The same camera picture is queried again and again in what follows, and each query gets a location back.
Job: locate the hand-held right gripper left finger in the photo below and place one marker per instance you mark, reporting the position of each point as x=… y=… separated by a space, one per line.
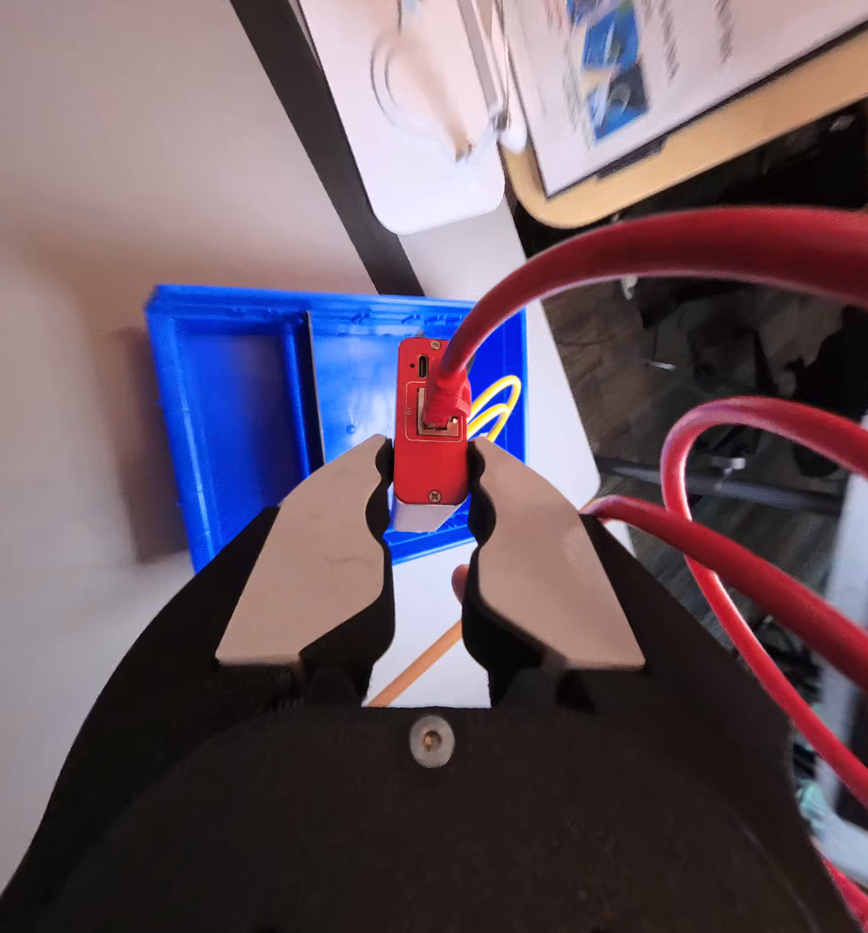
x=317 y=561

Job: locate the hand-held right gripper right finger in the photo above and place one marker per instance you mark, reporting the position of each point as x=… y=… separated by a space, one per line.
x=550 y=583

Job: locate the red ethernet splitter box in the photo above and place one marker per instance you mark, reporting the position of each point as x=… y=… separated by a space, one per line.
x=430 y=466

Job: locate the blue plastic bin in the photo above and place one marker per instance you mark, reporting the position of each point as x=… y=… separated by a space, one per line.
x=244 y=393

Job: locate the black bin divider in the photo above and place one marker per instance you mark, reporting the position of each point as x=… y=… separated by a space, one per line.
x=314 y=393

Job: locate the white stand base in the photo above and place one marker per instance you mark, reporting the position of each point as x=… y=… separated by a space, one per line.
x=419 y=167

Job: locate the wooden document stand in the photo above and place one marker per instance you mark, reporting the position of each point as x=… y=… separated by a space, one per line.
x=696 y=159

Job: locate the printed instruction sheet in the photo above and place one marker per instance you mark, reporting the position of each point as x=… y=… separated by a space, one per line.
x=732 y=44

